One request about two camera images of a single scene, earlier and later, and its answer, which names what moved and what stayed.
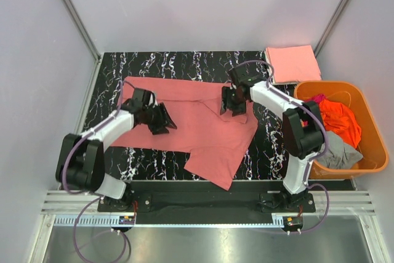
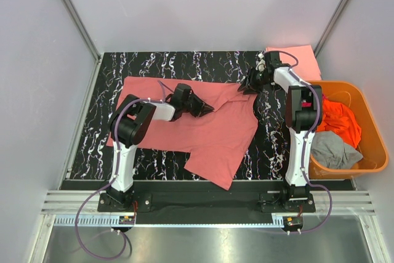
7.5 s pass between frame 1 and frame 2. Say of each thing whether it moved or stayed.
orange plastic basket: stayed
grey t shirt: stayed
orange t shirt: stayed
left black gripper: moved
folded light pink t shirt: stayed
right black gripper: moved
